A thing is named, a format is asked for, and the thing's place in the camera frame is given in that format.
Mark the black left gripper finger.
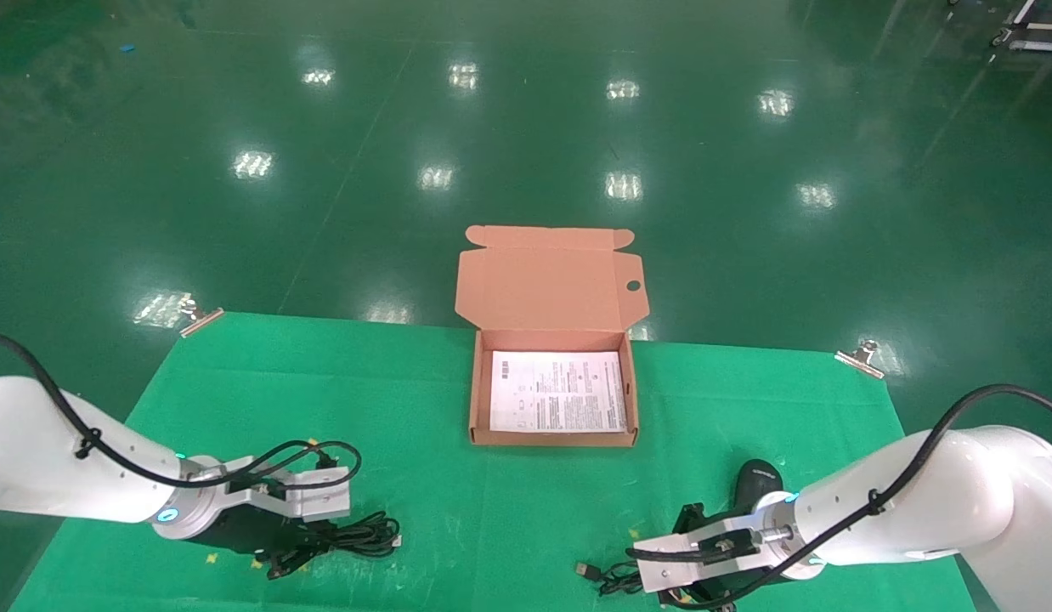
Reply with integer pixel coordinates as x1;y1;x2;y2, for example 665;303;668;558
263;544;327;582
295;518;350;547

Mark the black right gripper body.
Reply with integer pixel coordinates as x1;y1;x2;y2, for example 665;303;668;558
694;557;792;607

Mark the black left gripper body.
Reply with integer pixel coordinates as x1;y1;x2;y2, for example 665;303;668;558
184;500;325;560

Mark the black data cable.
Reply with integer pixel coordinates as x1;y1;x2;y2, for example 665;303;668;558
254;510;403;581

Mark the black wired computer mouse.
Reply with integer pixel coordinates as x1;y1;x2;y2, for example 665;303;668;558
575;459;787;598

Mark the brown open cardboard box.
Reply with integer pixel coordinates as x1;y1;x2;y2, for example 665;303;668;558
455;225;650;449

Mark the green table mat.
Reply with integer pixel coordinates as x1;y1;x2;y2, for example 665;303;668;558
8;311;977;612

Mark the white printed instruction sheet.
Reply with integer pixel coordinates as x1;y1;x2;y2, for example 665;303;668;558
490;350;629;434

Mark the metal binder clip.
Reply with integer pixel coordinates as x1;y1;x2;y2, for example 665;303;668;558
178;297;225;338
834;339;886;380

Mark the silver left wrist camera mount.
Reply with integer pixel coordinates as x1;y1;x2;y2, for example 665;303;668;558
224;455;353;524

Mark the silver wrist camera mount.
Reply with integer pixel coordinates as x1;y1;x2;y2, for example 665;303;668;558
632;508;790;594
224;455;353;524

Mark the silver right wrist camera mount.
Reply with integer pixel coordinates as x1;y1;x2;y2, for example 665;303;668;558
632;508;790;594

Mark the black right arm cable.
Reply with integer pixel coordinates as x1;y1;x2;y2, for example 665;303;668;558
626;384;1052;609

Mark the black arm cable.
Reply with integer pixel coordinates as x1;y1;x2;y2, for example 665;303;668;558
626;384;1052;609
0;331;363;492

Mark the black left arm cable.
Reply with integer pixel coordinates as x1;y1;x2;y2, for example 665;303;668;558
0;331;363;492

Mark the white metal cart frame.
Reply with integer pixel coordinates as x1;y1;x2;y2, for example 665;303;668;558
992;0;1052;54

